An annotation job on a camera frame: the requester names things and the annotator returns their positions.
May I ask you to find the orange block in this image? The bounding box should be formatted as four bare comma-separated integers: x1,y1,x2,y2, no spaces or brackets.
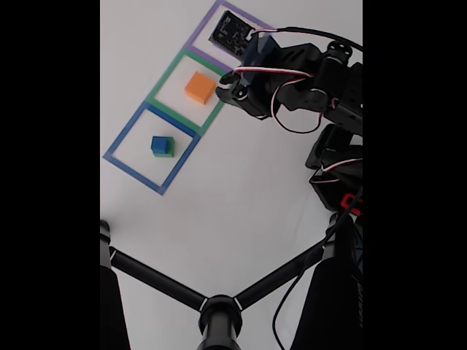
185,71,217,106

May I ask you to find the green cube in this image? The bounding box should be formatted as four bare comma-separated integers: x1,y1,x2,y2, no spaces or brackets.
152,136,175,158

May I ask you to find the purple tape square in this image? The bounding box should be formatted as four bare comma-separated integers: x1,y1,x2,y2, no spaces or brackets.
185,0,274,76

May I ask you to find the green tape square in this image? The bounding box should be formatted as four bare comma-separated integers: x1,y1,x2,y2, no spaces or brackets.
145,46,234,136

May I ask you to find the blue tape square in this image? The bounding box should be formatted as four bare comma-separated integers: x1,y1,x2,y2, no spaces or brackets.
103,101,201,196

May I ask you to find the red clamp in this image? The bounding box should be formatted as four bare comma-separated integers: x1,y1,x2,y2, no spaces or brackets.
341,194,363,216

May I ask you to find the black tripod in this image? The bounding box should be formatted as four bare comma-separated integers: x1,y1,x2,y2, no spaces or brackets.
100,218,363,350

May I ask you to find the red white servo cable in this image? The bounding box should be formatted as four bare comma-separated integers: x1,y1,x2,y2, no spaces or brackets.
231,65,317,88
320,157,363,184

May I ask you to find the blue camera circuit board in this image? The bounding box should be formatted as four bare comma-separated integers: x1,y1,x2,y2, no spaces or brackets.
207,9,282,69

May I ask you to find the thin black looped cable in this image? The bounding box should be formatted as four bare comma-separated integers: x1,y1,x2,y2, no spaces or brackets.
271,83,326,135

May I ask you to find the long black cable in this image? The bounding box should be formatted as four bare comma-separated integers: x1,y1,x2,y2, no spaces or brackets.
251,26,363,350

